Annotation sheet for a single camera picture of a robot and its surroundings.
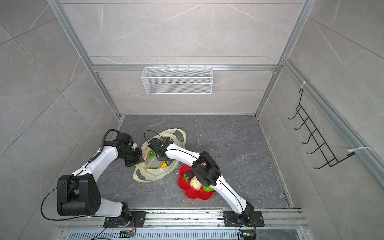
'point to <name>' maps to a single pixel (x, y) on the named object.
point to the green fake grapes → (151, 154)
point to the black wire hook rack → (323, 149)
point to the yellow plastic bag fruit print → (152, 170)
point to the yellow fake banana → (164, 165)
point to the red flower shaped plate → (190, 191)
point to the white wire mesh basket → (177, 80)
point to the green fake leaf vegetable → (207, 189)
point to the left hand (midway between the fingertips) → (144, 156)
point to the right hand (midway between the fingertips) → (165, 156)
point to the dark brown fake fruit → (190, 174)
